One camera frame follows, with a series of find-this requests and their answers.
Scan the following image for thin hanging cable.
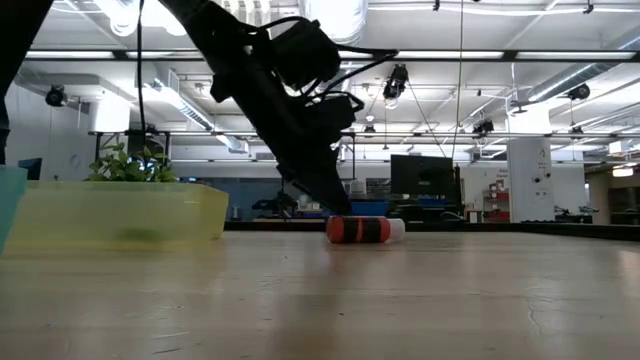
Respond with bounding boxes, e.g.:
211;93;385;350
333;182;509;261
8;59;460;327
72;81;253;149
451;0;464;159

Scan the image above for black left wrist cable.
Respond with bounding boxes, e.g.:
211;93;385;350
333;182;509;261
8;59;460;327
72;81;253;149
319;45;400;101

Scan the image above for black computer monitor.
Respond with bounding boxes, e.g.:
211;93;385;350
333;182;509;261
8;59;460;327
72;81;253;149
389;154;457;202

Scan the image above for yellow translucent plastic bin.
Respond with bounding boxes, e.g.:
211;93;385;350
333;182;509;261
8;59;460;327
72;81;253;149
4;180;230;254

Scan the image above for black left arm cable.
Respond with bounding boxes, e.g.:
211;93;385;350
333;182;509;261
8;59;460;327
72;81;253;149
135;0;147;139

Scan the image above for green leafy plant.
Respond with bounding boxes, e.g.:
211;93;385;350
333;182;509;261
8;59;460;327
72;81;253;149
85;142;179;184

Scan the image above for black desk equipment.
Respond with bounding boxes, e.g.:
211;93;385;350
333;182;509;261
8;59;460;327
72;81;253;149
252;192;300;217

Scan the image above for red capped bottle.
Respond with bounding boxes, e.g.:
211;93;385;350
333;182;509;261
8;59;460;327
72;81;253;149
325;215;407;245

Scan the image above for black aluminium table frame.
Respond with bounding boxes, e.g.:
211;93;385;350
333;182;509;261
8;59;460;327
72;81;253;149
223;219;640;242

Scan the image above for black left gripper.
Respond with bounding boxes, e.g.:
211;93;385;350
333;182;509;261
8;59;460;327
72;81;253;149
209;17;359;217

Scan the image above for white square column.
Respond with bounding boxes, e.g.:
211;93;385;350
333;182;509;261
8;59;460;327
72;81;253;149
506;137;556;221

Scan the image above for silver round air duct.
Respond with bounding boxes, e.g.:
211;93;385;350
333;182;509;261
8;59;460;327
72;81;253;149
299;0;369;44

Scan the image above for red tool cart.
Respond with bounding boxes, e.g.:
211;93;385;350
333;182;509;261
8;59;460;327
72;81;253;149
482;178;511;219

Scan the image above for small dark monitor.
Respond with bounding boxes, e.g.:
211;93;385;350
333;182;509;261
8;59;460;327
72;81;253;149
18;157;44;181

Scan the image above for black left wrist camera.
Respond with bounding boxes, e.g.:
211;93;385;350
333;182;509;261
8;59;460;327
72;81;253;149
310;93;357;135

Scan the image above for green translucent plastic bin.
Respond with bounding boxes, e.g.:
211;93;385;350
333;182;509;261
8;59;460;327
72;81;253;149
0;164;29;254

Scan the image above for black metal rig frame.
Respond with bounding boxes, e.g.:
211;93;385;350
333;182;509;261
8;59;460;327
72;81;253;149
93;128;172;164

